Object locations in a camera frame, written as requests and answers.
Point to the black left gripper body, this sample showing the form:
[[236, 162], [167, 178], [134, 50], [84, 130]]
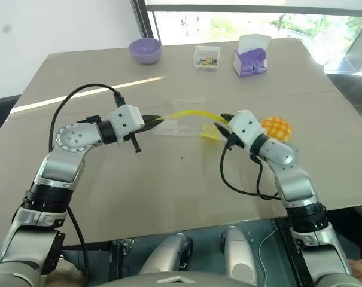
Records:
[[136, 143]]

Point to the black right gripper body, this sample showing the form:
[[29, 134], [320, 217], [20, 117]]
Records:
[[234, 143]]

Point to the clear yellow-zip plastic bag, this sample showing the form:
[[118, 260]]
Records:
[[180, 114]]

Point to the orange bun snack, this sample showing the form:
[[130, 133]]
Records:
[[278, 127]]

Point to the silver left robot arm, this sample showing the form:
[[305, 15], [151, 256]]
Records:
[[70, 137]]

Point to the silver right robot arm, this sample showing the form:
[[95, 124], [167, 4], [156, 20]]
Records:
[[294, 182]]

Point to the purple tissue box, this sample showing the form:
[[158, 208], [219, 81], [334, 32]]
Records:
[[251, 61]]

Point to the clear box of colourful bits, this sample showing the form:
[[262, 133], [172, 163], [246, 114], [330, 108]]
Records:
[[207, 58]]

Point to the purple bowl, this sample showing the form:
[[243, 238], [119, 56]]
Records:
[[145, 51]]

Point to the silver robot leg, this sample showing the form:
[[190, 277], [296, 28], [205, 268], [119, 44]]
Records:
[[239, 257], [165, 254]]

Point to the silver robot torso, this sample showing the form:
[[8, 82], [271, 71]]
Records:
[[174, 279]]

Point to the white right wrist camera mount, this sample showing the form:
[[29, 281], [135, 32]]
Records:
[[245, 127]]

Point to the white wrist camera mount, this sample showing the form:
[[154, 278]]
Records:
[[245, 127], [125, 119]]

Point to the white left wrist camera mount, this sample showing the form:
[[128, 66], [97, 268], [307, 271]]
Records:
[[125, 119]]

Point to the black window frame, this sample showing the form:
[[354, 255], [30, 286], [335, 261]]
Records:
[[143, 18]]

